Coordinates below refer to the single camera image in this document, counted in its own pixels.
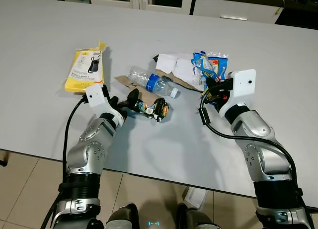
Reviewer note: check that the blue yellow snack wrapper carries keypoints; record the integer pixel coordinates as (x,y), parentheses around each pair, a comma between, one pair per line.
(211,65)

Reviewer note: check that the dark green orange snack wrapper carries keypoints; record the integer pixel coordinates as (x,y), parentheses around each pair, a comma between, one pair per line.
(158,109)

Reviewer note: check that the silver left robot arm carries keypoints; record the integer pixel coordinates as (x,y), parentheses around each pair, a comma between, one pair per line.
(89,154)

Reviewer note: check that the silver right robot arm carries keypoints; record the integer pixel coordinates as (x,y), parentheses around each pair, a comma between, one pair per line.
(258,134)

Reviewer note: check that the brown cardboard strip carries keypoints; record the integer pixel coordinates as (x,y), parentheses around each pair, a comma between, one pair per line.
(124,81)

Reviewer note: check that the clear bottle with blue label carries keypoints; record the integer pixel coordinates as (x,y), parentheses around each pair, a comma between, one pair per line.
(149,80)

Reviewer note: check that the white paper sheet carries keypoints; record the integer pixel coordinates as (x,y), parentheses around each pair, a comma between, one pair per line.
(174,65)

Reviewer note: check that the yellow white product box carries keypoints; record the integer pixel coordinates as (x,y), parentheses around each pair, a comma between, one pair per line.
(84,67)

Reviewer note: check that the white drawer unit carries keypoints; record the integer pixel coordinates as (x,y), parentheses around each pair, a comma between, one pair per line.
(233,10)

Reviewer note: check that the small white box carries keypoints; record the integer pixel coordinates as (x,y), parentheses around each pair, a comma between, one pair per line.
(195,196)

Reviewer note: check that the grey left robot leg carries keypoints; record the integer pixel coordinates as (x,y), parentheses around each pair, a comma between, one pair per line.
(123,218)

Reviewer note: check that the grey robot leg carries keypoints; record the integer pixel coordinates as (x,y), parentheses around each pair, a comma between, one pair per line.
(198,219)
(123,218)

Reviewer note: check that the grey right robot leg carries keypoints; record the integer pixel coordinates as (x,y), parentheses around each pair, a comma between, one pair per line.
(198,219)

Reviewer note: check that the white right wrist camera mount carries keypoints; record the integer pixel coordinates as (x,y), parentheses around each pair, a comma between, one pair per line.
(243,87)

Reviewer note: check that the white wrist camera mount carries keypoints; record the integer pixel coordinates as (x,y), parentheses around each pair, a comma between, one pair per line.
(243,87)
(94,95)

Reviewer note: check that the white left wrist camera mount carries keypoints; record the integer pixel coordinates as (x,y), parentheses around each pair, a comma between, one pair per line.
(94,95)

